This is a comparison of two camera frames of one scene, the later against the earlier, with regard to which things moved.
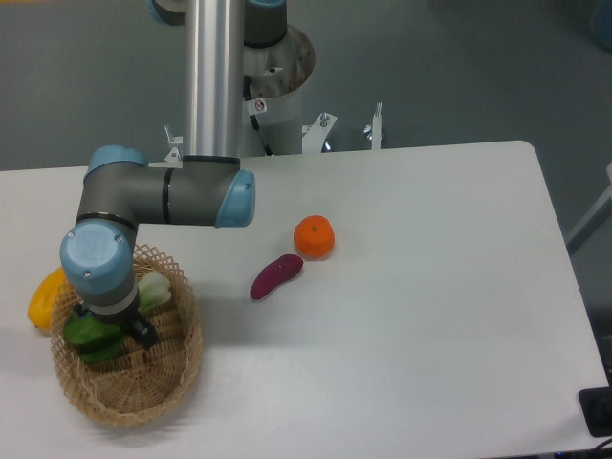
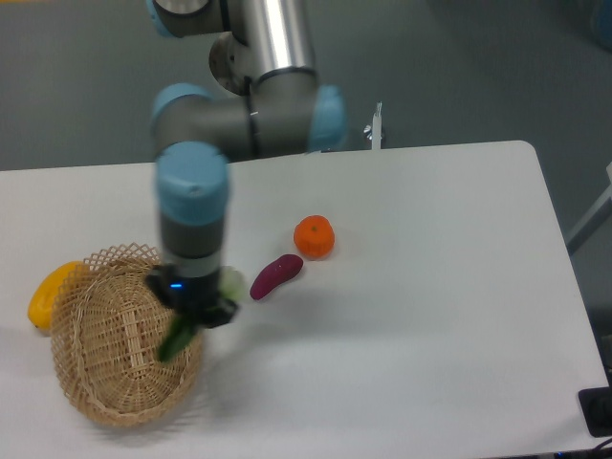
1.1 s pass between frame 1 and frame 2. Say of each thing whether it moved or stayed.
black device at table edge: stayed
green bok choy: moved
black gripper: moved
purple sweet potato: stayed
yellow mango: stayed
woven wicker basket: stayed
